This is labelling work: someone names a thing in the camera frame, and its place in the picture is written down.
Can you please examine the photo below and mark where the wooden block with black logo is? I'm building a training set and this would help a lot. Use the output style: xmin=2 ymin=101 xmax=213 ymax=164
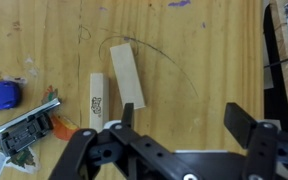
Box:
xmin=89 ymin=72 xmax=111 ymax=133

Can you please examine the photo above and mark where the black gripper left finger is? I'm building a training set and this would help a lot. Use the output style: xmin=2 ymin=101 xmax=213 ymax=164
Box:
xmin=47 ymin=102 xmax=198 ymax=180

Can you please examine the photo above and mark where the thin black cable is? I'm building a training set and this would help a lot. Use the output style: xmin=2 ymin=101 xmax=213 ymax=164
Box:
xmin=263 ymin=52 xmax=288 ymax=69

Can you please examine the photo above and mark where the tree sticker with grey square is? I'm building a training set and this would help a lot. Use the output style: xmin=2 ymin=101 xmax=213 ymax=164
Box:
xmin=0 ymin=139 xmax=41 ymax=178

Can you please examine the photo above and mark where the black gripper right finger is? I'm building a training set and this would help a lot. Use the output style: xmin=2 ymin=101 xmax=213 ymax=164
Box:
xmin=223 ymin=102 xmax=288 ymax=180

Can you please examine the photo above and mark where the metal spoon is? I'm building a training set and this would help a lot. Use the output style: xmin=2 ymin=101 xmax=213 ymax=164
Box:
xmin=0 ymin=97 xmax=62 ymax=141

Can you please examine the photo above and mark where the small orange green sticker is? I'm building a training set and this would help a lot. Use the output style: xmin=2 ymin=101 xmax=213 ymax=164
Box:
xmin=41 ymin=85 xmax=60 ymax=105

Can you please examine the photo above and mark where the plain wooden block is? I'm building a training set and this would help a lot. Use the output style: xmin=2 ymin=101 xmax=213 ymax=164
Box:
xmin=109 ymin=42 xmax=147 ymax=111

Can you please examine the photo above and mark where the black stand bar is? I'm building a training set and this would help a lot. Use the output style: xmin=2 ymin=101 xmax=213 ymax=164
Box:
xmin=262 ymin=4 xmax=288 ymax=132

